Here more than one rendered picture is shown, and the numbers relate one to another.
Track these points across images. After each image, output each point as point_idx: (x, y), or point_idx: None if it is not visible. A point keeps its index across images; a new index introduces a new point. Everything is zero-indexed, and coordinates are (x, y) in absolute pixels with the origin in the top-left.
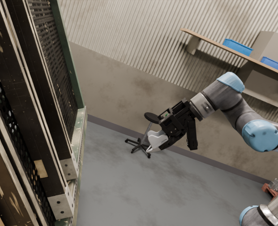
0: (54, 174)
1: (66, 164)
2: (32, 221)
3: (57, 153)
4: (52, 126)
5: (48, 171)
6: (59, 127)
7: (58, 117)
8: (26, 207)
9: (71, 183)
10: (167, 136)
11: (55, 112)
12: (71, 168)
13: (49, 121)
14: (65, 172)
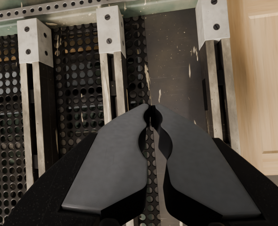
0: (124, 88)
1: (46, 55)
2: (236, 107)
3: (52, 79)
4: (51, 125)
5: (126, 96)
6: (44, 121)
7: (43, 138)
8: (237, 127)
9: (50, 20)
10: (115, 215)
11: (45, 148)
12: (41, 42)
13: (52, 133)
14: (48, 42)
